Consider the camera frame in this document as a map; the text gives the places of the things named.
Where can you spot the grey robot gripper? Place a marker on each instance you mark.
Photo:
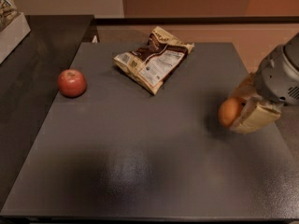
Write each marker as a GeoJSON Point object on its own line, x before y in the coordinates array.
{"type": "Point", "coordinates": [277, 77]}

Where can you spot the orange fruit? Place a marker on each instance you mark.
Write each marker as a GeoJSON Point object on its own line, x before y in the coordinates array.
{"type": "Point", "coordinates": [230, 110]}

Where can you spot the brown and cream chip bag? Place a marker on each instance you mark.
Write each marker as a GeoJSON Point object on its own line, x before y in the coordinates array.
{"type": "Point", "coordinates": [151, 65]}

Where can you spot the red apple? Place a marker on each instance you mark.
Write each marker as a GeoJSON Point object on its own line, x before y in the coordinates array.
{"type": "Point", "coordinates": [72, 83]}

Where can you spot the white box of snacks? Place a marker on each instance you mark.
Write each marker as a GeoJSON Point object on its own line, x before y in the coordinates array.
{"type": "Point", "coordinates": [13, 28]}

